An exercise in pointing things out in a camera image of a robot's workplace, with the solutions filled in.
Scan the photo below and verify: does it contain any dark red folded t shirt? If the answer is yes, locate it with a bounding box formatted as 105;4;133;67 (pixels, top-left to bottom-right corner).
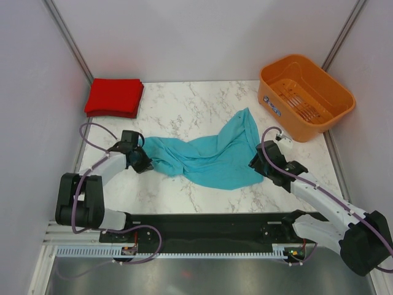
85;80;145;119

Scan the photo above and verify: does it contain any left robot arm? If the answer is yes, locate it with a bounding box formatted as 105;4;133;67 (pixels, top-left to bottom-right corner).
55;130;153;242

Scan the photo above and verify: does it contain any left aluminium frame post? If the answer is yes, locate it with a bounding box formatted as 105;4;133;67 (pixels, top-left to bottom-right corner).
42;0;94;85

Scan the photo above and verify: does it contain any turquoise t shirt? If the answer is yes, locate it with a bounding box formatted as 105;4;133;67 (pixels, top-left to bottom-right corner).
144;108;263;191

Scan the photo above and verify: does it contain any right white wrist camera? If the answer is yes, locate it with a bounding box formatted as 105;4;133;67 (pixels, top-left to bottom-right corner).
275;132;294;154

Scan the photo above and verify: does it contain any purple cable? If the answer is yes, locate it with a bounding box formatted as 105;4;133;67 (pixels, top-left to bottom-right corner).
55;122;163;280
259;127;393;274

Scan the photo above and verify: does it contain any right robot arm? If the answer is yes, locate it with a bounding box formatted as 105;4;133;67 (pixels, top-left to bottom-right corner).
249;140;392;277

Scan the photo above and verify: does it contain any white slotted cable duct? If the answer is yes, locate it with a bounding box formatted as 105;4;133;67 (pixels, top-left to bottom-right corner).
56;245;305;259

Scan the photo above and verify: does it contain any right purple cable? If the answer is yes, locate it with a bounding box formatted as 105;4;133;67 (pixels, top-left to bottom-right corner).
259;127;393;274

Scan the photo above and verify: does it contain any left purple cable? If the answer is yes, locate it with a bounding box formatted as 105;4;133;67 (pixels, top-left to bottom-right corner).
55;122;163;280

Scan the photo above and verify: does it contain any right aluminium frame post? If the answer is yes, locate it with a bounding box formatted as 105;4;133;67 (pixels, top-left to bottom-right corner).
321;0;368;72

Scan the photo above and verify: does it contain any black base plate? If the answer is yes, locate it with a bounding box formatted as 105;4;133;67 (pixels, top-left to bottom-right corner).
99;210;304;253

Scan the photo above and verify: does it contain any aluminium frame post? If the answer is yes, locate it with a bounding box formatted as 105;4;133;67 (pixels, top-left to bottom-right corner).
42;0;94;85
321;0;368;72

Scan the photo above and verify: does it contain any orange plastic tub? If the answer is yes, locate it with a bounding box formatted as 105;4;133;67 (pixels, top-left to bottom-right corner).
258;54;356;143

